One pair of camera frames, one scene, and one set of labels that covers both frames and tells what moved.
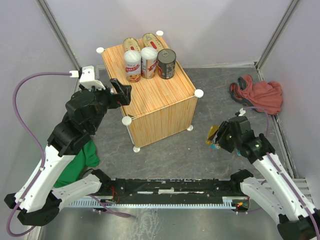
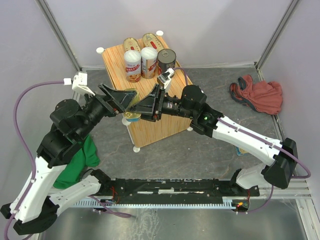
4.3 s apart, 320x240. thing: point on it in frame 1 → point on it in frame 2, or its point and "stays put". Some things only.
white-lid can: [149, 57] stays put
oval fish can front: [131, 43] stays put
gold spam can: [212, 131] → [132, 116]
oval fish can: [151, 40] stays put
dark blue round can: [166, 58] stays put
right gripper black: [223, 129] → [151, 107]
